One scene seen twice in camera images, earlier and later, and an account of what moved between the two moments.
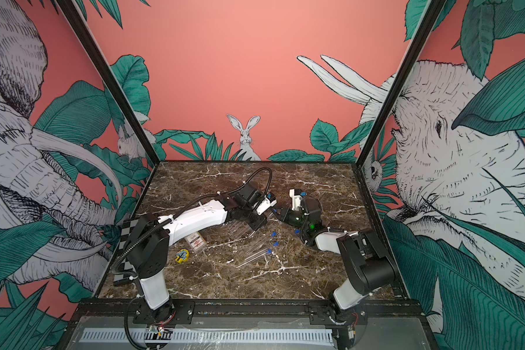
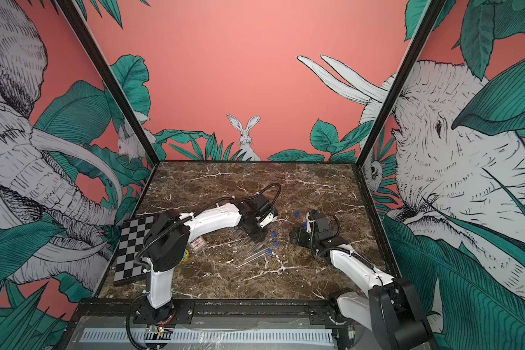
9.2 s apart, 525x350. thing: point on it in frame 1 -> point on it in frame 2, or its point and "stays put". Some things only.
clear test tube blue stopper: (272, 244) stays put
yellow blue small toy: (182, 255) stays put
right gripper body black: (296, 219) -> (306, 239)
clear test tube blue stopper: (249, 259) stays put
